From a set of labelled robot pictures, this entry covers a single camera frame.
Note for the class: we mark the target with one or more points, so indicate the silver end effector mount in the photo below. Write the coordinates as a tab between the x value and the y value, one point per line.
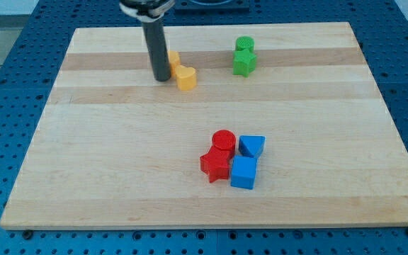
146	10

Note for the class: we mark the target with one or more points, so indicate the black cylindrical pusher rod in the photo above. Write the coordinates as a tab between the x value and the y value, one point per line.
157	49

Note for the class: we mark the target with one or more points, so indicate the yellow hexagon block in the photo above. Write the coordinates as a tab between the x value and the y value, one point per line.
174	61

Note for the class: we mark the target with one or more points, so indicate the yellow heart block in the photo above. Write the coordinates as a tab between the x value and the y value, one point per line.
186	78

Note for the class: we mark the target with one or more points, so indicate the green star block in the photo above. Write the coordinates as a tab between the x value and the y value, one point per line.
244	62

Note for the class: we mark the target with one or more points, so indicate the red star block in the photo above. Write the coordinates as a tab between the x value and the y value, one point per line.
215	164

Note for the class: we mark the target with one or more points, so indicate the green cylinder block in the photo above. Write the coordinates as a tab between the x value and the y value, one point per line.
244	43

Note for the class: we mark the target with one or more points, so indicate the red cylinder block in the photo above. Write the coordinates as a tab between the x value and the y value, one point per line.
224	140

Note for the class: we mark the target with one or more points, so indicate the wooden board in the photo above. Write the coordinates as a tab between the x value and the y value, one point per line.
115	149

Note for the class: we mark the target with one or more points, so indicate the blue triangle block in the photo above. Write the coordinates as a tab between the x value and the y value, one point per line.
251	145

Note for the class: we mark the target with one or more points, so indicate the blue cube block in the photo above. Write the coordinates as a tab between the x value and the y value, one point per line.
243	172

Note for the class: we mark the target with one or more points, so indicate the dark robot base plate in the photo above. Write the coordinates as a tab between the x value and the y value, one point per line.
183	6

